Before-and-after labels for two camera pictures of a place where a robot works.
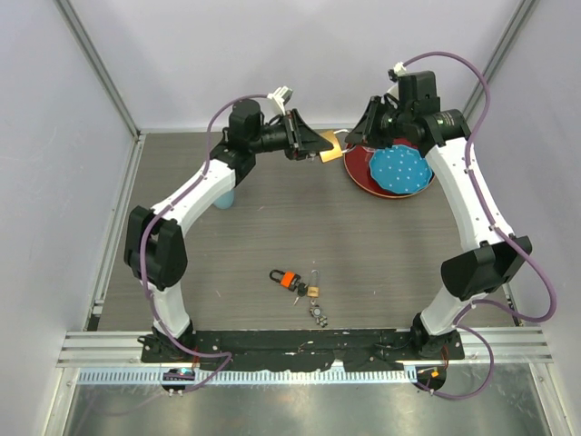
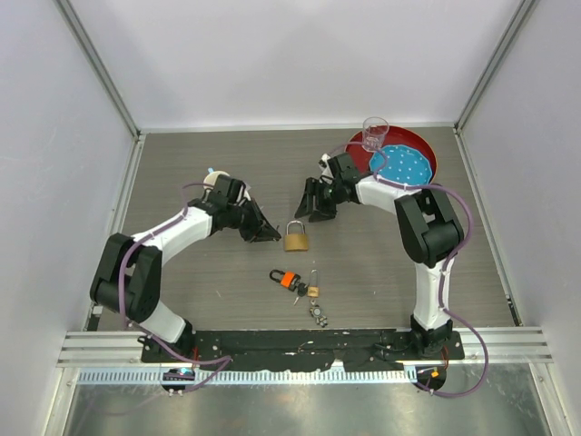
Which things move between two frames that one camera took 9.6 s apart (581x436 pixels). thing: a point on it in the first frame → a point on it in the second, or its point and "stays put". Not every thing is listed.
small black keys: x=301 y=292 stays put
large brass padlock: x=336 y=153 → x=296 y=242
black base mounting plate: x=299 y=349 stays put
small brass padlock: x=313 y=292 stays put
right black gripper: x=362 y=133 → x=322 y=211
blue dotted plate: x=399 y=169 stays put
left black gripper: x=302 y=138 → x=256 y=233
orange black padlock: x=289 y=280 stays put
